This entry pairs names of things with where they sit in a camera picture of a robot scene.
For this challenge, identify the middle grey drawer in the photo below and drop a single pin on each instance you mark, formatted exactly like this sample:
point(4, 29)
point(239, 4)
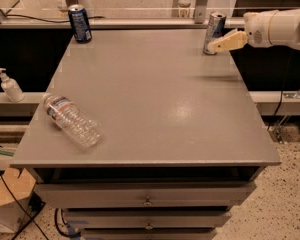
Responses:
point(147, 219)

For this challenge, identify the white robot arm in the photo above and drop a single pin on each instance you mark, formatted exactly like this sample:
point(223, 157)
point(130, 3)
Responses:
point(285, 29)

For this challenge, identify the cardboard box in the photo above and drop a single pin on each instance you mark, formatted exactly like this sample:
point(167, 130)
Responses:
point(13, 196)

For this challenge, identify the white pump dispenser bottle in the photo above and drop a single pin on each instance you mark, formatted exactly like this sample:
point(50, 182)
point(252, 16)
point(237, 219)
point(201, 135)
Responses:
point(10, 87)

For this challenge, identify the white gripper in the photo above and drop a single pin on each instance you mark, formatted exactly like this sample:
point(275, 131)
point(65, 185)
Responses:
point(257, 29)

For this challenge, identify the top grey drawer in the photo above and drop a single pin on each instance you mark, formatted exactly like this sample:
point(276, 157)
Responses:
point(147, 195)

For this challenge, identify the grey drawer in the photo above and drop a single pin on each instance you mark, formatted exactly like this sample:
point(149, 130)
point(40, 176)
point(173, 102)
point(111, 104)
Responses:
point(147, 219)
point(147, 195)
point(154, 234)

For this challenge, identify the grey drawer cabinet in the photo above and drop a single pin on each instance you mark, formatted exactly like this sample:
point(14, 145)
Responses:
point(168, 114)

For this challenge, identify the bottom grey drawer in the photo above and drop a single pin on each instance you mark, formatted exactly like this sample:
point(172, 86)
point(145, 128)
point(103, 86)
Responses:
point(154, 234)

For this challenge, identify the silver blue redbull can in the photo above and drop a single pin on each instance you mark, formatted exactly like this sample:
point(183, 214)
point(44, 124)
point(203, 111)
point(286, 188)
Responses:
point(214, 29)

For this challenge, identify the clear plastic water bottle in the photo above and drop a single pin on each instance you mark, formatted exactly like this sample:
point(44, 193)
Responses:
point(77, 125)

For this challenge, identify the blue pepsi can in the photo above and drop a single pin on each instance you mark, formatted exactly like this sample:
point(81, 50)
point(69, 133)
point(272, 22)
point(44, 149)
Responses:
point(80, 24)

